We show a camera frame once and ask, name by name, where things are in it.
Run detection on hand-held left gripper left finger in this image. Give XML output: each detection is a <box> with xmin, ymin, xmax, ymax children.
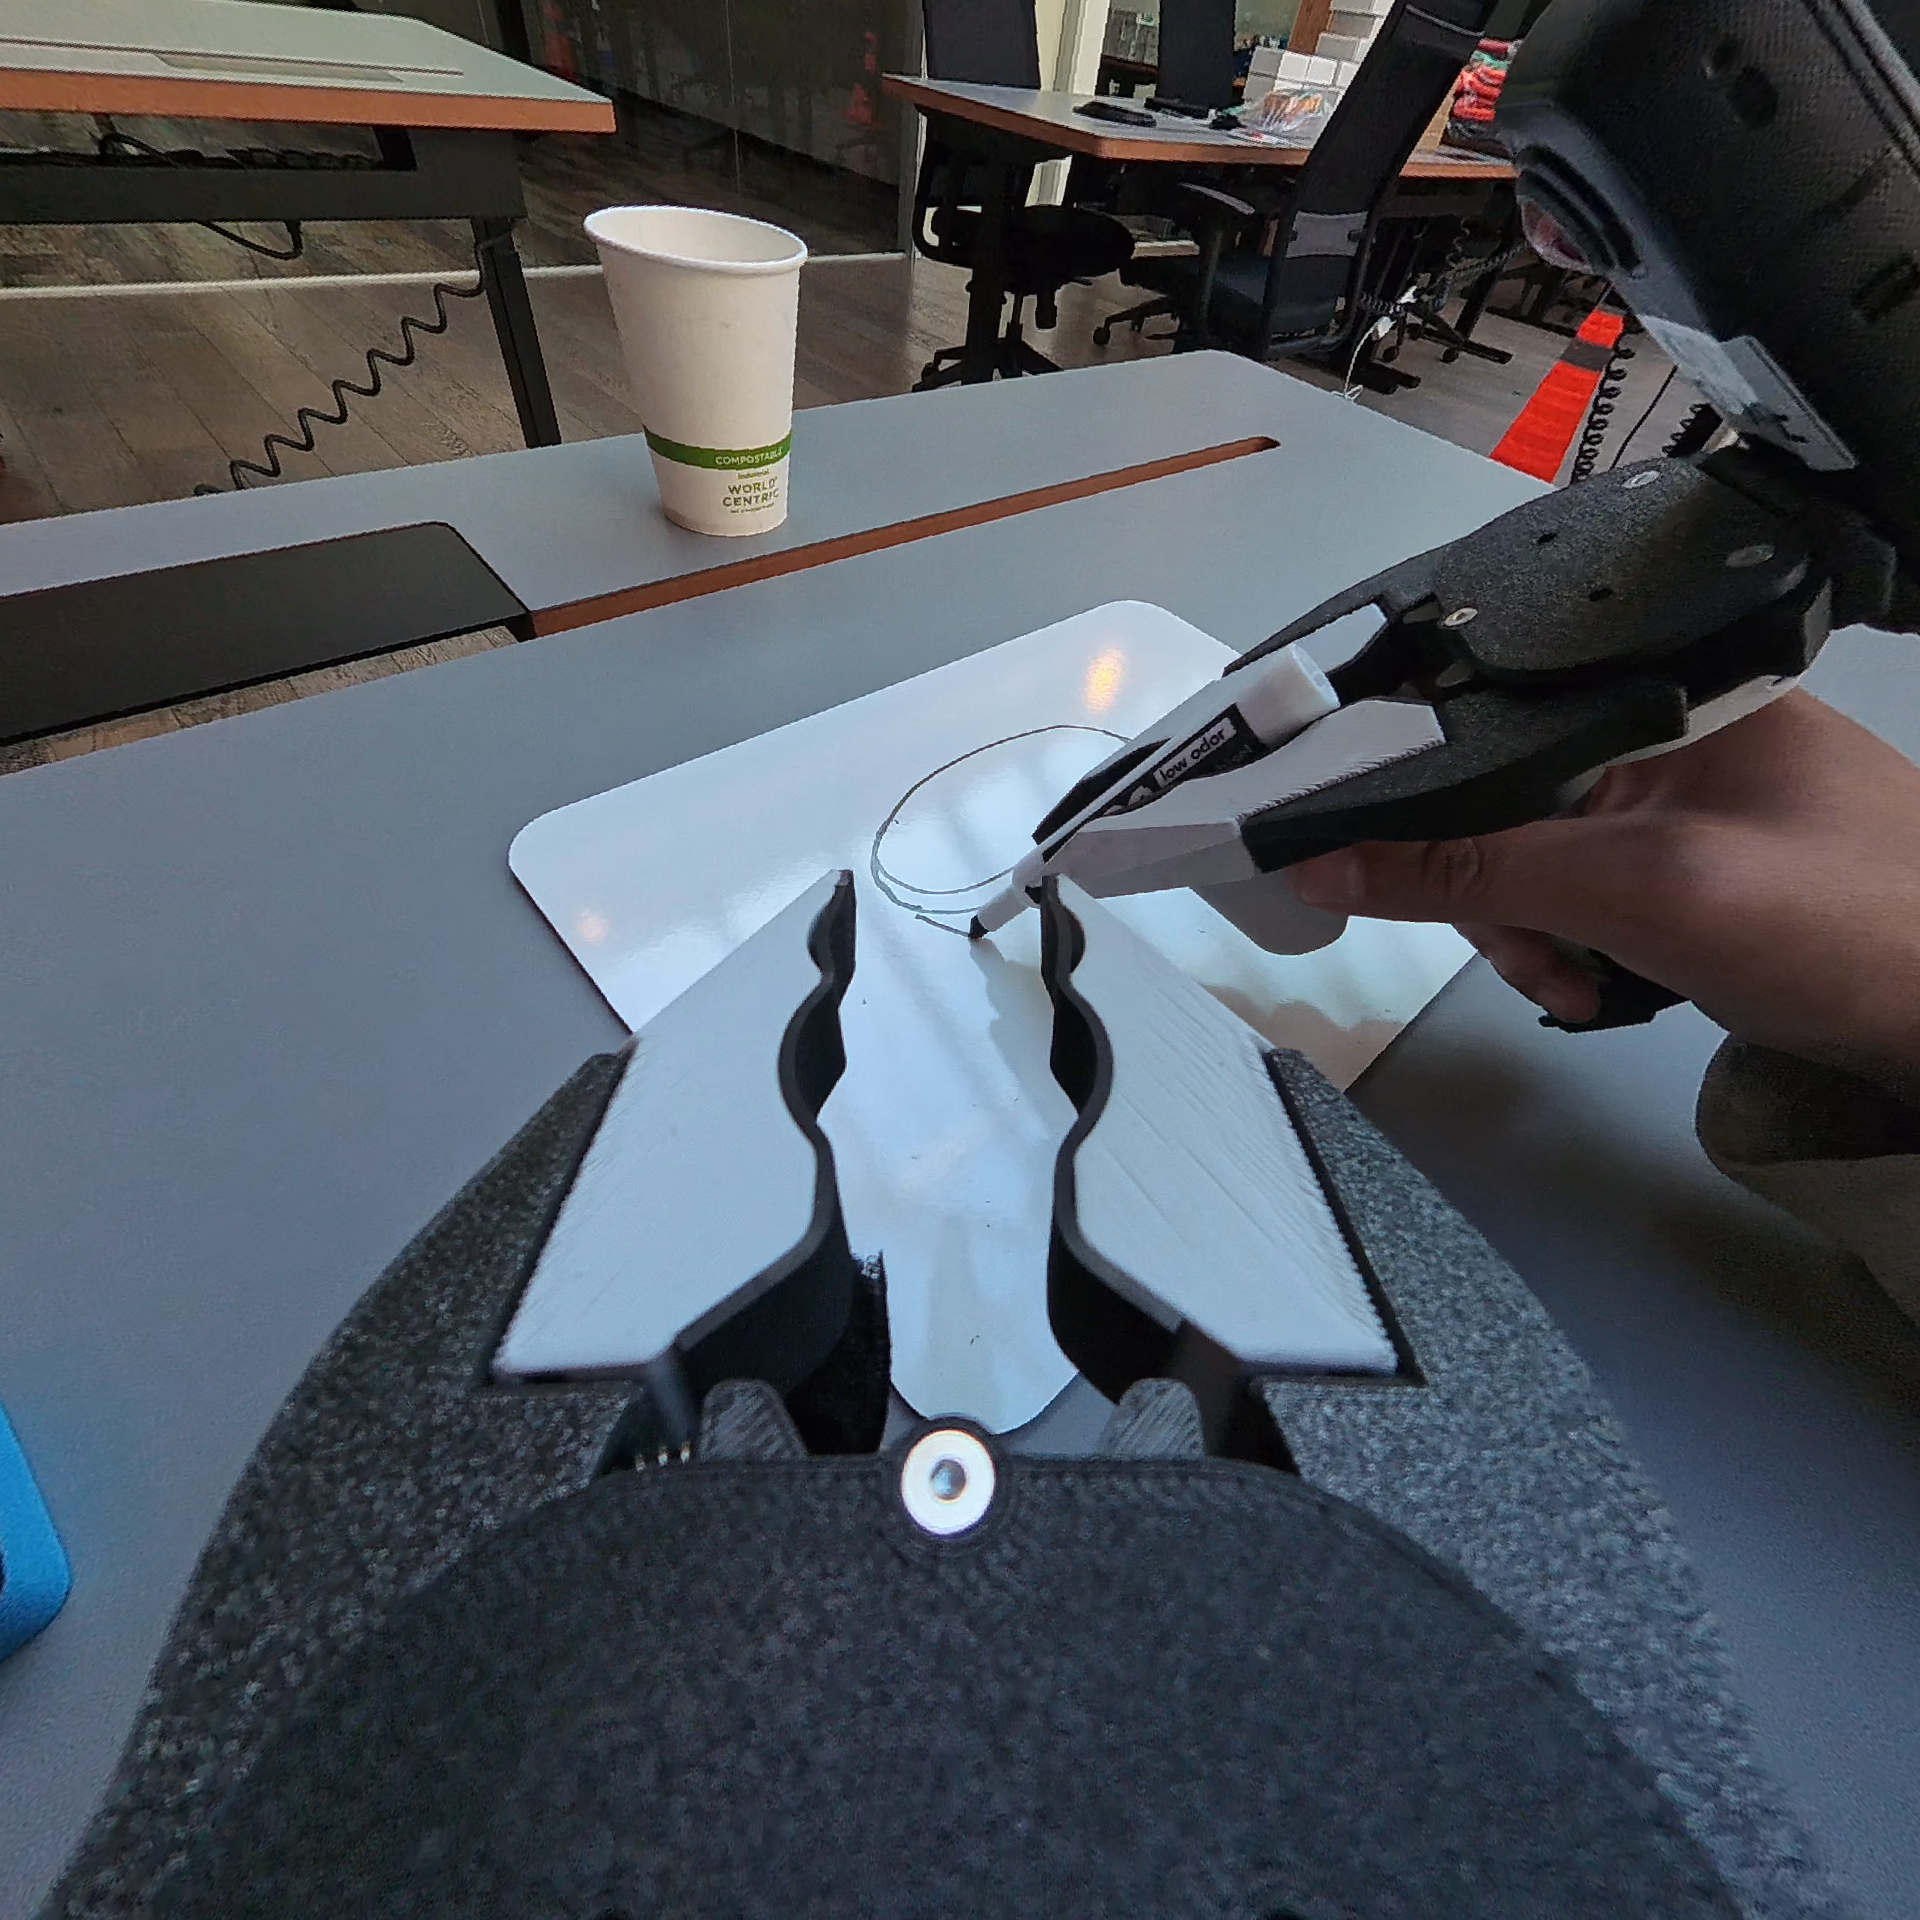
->
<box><xmin>491</xmin><ymin>871</ymin><xmax>862</xmax><ymax>1397</ymax></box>

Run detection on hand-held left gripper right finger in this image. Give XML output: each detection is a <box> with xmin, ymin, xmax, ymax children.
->
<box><xmin>1038</xmin><ymin>872</ymin><xmax>1428</xmax><ymax>1411</ymax></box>

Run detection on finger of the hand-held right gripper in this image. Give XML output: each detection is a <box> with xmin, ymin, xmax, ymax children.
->
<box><xmin>1227</xmin><ymin>592</ymin><xmax>1412</xmax><ymax>707</ymax></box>
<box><xmin>1036</xmin><ymin>699</ymin><xmax>1455</xmax><ymax>901</ymax></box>

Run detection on white dry-erase marker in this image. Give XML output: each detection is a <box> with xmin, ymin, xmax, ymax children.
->
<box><xmin>966</xmin><ymin>648</ymin><xmax>1342</xmax><ymax>945</ymax></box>

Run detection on white whiteboard sheet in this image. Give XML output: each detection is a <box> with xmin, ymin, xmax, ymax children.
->
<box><xmin>505</xmin><ymin>599</ymin><xmax>1478</xmax><ymax>1434</ymax></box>

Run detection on person's right forearm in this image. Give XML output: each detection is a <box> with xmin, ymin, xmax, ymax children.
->
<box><xmin>1697</xmin><ymin>1034</ymin><xmax>1920</xmax><ymax>1281</ymax></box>

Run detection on grey desk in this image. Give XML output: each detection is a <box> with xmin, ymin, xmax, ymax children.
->
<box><xmin>0</xmin><ymin>349</ymin><xmax>1920</xmax><ymax>1920</ymax></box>

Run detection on office desk black legs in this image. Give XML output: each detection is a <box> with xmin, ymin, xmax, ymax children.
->
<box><xmin>881</xmin><ymin>72</ymin><xmax>1522</xmax><ymax>378</ymax></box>
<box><xmin>0</xmin><ymin>0</ymin><xmax>617</xmax><ymax>452</ymax></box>

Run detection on person's right hand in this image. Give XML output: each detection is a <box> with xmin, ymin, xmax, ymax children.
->
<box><xmin>1298</xmin><ymin>682</ymin><xmax>1920</xmax><ymax>1060</ymax></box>

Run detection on black office chair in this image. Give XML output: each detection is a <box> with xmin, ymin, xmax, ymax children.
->
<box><xmin>911</xmin><ymin>0</ymin><xmax>1137</xmax><ymax>395</ymax></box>
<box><xmin>1090</xmin><ymin>0</ymin><xmax>1516</xmax><ymax>369</ymax></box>

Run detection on stack of folded clothes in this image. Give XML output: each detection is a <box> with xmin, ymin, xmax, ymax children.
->
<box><xmin>1441</xmin><ymin>37</ymin><xmax>1534</xmax><ymax>128</ymax></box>

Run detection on stack of white boxes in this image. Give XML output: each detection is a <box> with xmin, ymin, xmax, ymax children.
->
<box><xmin>1244</xmin><ymin>0</ymin><xmax>1359</xmax><ymax>94</ymax></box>

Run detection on white paper cup green band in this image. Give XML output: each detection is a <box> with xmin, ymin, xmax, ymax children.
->
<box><xmin>581</xmin><ymin>205</ymin><xmax>809</xmax><ymax>538</ymax></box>

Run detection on blue and black whiteboard eraser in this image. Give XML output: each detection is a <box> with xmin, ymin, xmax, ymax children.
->
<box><xmin>0</xmin><ymin>1403</ymin><xmax>73</xmax><ymax>1662</ymax></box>

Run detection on black coiled cable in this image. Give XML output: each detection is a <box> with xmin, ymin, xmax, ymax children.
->
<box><xmin>1573</xmin><ymin>323</ymin><xmax>1641</xmax><ymax>483</ymax></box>
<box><xmin>196</xmin><ymin>276</ymin><xmax>482</xmax><ymax>499</ymax></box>

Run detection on red floor cable cover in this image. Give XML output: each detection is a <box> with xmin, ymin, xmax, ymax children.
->
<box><xmin>1492</xmin><ymin>308</ymin><xmax>1630</xmax><ymax>468</ymax></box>

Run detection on black desk cable flap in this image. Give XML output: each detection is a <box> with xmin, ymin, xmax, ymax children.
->
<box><xmin>0</xmin><ymin>520</ymin><xmax>534</xmax><ymax>747</ymax></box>

